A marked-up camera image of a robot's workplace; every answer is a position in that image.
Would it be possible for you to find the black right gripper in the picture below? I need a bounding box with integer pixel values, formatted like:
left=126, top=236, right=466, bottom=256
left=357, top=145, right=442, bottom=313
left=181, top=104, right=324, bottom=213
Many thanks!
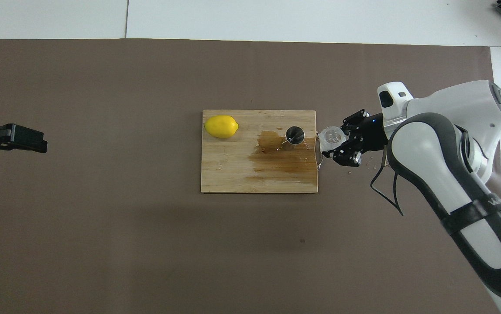
left=322, top=109, right=390, bottom=168

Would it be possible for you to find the clear plastic cup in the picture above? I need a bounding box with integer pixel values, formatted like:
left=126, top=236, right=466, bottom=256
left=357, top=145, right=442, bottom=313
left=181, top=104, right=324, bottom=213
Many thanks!
left=319, top=126, right=347, bottom=151

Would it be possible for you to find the steel double jigger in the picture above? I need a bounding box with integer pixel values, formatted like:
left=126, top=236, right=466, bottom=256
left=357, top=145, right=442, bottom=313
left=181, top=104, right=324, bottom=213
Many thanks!
left=285, top=126, right=305, bottom=151

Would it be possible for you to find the wooden cutting board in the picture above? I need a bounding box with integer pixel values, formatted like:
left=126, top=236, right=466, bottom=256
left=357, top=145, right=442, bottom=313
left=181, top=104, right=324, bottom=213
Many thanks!
left=201, top=109, right=324, bottom=194

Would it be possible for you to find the brown paper table mat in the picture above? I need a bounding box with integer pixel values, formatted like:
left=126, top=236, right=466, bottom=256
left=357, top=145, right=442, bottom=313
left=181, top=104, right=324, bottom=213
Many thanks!
left=0, top=38, right=501, bottom=314

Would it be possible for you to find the yellow lemon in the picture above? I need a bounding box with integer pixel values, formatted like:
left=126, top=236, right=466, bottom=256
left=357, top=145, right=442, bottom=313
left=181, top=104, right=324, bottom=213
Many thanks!
left=204, top=115, right=239, bottom=139

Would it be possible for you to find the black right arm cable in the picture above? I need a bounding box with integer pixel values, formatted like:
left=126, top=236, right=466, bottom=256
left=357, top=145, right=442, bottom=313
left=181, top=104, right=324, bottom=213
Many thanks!
left=371, top=146, right=405, bottom=216

